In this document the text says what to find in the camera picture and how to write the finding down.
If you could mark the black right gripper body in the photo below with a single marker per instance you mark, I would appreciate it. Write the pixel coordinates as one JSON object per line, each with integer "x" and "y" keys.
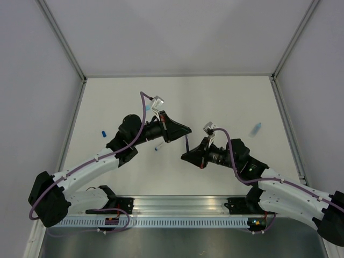
{"x": 205, "y": 157}

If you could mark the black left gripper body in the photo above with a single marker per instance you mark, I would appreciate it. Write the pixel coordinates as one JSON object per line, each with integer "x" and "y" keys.
{"x": 163, "y": 126}

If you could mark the white marker pen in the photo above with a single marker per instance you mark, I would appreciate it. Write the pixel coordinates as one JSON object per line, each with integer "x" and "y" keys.
{"x": 159, "y": 146}

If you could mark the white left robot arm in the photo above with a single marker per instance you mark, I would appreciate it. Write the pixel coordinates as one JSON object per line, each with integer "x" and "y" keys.
{"x": 53, "y": 197}

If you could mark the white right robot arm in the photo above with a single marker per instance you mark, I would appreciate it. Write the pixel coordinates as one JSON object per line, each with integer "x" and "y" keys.
{"x": 272, "y": 192}

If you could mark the translucent light blue cap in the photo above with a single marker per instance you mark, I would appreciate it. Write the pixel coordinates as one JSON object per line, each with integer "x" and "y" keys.
{"x": 255, "y": 130}

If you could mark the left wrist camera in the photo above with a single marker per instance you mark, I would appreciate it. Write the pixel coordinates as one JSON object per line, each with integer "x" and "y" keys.
{"x": 156, "y": 104}

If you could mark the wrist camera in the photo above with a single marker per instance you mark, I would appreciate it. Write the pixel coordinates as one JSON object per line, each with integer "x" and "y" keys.
{"x": 209, "y": 129}
{"x": 156, "y": 104}

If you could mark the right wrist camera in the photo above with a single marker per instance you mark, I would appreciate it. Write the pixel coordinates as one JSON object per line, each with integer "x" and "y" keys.
{"x": 209, "y": 129}

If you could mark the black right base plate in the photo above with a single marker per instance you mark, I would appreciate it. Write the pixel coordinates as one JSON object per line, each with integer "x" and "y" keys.
{"x": 243, "y": 205}

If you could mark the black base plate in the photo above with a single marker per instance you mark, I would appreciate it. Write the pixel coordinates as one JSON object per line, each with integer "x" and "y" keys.
{"x": 243, "y": 205}
{"x": 123, "y": 203}

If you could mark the aluminium mounting rail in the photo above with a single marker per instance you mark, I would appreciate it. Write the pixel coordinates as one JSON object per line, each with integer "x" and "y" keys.
{"x": 182, "y": 206}

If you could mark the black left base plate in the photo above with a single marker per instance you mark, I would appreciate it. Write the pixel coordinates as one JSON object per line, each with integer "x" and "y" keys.
{"x": 123, "y": 203}

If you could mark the white slotted cable duct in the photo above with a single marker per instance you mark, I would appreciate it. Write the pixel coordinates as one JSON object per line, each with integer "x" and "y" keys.
{"x": 155, "y": 222}

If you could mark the right aluminium frame post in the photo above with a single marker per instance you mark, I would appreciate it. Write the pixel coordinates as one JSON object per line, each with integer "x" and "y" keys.
{"x": 295, "y": 37}

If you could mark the aluminium frame post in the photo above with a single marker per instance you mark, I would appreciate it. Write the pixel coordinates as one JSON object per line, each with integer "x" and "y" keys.
{"x": 295, "y": 37}
{"x": 46, "y": 11}

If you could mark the left aluminium frame post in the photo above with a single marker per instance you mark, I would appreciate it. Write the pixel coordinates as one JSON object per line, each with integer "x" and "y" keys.
{"x": 46, "y": 11}

